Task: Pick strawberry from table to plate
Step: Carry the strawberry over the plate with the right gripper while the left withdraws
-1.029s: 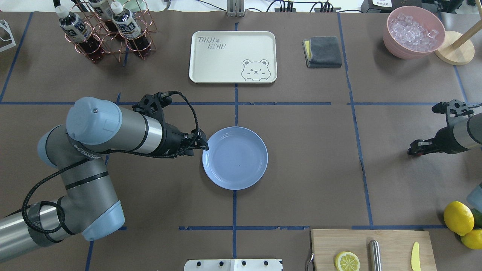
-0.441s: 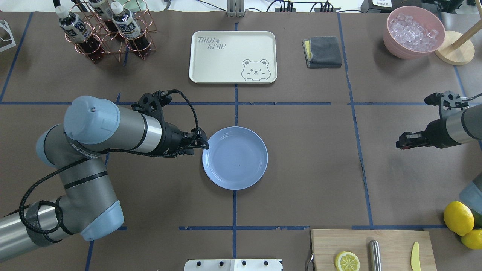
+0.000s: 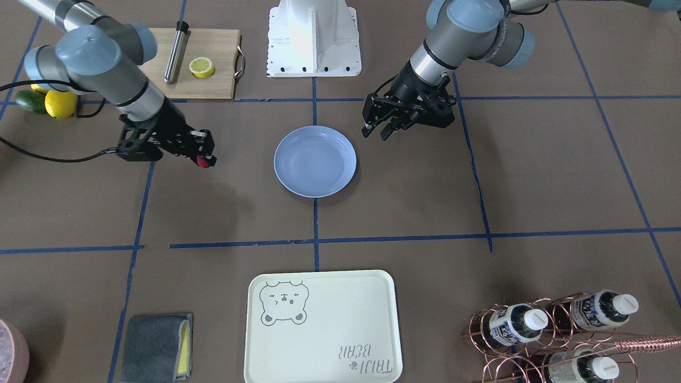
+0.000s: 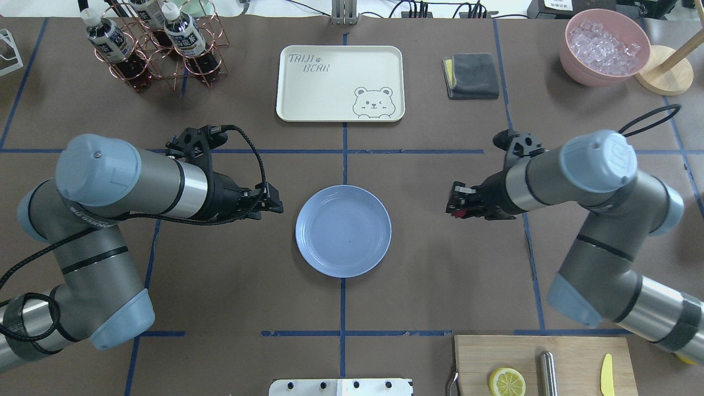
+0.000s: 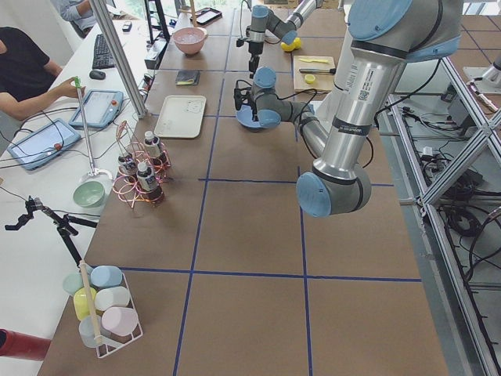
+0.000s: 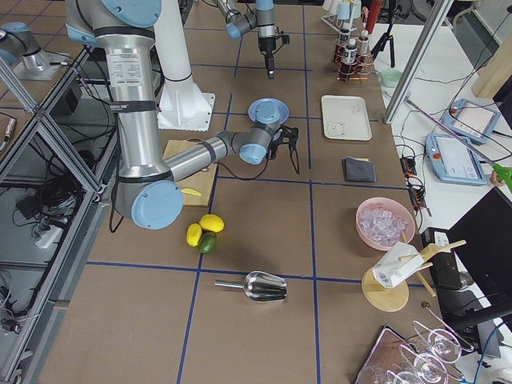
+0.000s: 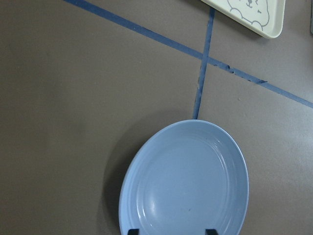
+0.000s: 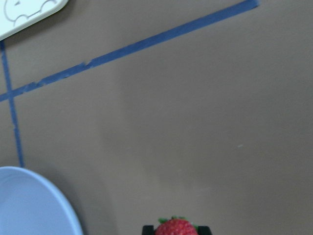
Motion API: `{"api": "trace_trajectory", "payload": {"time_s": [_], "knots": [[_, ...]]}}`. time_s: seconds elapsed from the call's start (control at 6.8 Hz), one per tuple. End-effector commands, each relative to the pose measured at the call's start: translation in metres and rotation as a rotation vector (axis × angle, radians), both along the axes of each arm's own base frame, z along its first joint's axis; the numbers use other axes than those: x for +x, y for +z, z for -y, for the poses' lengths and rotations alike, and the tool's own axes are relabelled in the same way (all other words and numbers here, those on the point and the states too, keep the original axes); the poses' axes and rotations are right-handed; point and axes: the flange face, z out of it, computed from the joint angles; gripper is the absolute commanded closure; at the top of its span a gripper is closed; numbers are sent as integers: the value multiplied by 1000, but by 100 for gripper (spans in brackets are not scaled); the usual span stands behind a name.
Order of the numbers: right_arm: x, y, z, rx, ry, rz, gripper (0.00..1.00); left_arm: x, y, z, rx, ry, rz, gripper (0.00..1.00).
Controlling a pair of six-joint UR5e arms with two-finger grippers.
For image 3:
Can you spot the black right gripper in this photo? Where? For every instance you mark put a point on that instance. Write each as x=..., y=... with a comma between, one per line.
x=171, y=126

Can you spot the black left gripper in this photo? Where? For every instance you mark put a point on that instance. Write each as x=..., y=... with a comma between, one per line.
x=407, y=88

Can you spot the red strawberry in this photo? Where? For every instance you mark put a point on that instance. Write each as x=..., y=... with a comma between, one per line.
x=202, y=162

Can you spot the blue plate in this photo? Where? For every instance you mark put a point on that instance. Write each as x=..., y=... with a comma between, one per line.
x=315, y=161

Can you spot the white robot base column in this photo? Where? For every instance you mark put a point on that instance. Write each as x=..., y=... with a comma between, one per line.
x=313, y=39

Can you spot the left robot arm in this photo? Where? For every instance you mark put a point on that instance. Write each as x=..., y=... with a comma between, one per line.
x=481, y=31

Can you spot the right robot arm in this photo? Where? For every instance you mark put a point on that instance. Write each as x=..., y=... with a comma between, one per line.
x=97, y=54

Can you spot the lemon half slice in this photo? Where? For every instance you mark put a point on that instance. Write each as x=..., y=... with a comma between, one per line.
x=202, y=67

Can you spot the steel cylinder tool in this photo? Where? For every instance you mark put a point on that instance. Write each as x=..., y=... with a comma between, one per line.
x=178, y=47

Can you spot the wooden cutting board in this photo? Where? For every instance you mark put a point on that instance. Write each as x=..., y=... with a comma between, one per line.
x=222, y=46

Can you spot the whole yellow lemon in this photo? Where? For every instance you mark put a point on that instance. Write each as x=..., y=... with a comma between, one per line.
x=60, y=105

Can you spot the green avocado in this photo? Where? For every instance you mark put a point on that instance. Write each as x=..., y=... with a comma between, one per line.
x=31, y=101

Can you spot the grey folded cloth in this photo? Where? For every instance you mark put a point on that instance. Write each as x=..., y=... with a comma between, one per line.
x=158, y=348

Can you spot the cream bear tray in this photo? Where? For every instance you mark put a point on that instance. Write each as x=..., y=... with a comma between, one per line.
x=333, y=326

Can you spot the dark drink bottle one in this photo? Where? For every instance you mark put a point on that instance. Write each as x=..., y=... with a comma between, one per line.
x=511, y=326

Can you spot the pink bowl with ice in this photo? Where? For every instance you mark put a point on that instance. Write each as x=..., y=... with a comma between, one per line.
x=15, y=355

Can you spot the dark drink bottle two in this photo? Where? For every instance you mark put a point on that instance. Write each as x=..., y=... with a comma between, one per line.
x=591, y=312

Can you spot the dark drink bottle three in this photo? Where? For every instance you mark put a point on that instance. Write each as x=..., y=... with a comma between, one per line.
x=578, y=365

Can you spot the copper wire bottle rack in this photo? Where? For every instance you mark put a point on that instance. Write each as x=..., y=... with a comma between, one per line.
x=528, y=362

